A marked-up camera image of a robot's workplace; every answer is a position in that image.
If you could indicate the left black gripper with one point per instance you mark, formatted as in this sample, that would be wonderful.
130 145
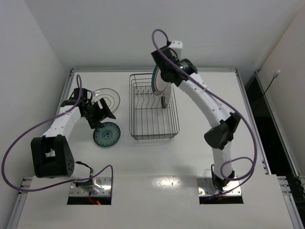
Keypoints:
96 114

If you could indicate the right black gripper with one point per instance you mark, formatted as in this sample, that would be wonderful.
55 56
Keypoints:
165 74

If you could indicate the green red rimmed plate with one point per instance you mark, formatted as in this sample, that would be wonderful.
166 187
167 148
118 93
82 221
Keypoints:
166 96
158 85

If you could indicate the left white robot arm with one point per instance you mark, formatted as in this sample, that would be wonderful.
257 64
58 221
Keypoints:
51 154

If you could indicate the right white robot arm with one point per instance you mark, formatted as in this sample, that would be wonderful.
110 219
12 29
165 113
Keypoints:
223 122

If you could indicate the teal patterned small plate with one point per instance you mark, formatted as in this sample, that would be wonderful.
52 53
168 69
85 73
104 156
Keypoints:
107 135

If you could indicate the clear glass plate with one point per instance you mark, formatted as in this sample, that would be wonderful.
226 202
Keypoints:
110 96

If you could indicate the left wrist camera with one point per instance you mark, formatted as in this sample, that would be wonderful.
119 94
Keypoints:
86 97

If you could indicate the metal wire dish rack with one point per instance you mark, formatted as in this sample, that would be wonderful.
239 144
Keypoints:
148 120

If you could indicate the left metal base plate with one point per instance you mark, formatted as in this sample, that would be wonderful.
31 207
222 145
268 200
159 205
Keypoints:
99 187

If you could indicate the metal base plate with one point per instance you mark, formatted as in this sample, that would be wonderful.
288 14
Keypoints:
207 189
99 187

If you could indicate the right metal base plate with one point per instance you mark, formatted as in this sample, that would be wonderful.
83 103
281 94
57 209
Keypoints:
207 189

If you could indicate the aluminium table frame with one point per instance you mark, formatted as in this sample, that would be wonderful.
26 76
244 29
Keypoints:
155 183

